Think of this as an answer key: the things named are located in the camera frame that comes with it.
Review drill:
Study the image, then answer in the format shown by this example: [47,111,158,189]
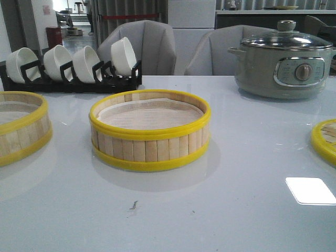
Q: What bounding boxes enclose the woven bamboo steamer lid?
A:
[310,119,335,166]

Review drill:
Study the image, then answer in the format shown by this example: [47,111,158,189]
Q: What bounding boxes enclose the bamboo steamer tier yellow rims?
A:
[89,89,211,172]

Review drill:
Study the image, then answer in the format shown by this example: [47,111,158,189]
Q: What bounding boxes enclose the grey upholstered chair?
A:
[184,25,272,76]
[98,20,176,76]

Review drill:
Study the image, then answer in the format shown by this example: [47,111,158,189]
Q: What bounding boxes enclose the grey upholstered chair left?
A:
[98,20,176,76]

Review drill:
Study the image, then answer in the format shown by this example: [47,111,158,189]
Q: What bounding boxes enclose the white bowl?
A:
[44,45,72,81]
[72,46,100,83]
[110,37,137,77]
[6,47,38,83]

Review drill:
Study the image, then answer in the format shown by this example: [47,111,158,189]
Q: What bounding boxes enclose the white cabinet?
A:
[167,1,216,76]

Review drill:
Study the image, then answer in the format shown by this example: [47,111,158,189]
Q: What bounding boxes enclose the grey-green electric cooking pot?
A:
[227,41,336,100]

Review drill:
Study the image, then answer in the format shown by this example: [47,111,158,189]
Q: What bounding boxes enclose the black bowl rack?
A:
[1,60,142,94]

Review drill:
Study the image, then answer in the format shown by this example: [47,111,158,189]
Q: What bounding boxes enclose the red bin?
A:
[46,26,62,49]

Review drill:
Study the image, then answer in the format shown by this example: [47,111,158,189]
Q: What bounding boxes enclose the glass pot lid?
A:
[240,20,333,50]

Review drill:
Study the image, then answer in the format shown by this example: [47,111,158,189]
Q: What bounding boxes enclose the white bowl far left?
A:
[6,47,38,83]

